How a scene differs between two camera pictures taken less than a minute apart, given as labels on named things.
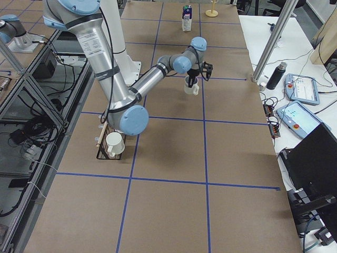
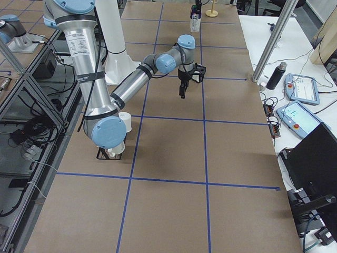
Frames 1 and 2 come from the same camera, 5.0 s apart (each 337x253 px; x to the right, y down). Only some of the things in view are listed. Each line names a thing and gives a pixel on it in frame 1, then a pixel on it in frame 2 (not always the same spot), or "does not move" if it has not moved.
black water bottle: (276, 76) does not move
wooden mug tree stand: (212, 12) does not move
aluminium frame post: (273, 39) does not move
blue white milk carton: (187, 17) -> (195, 19)
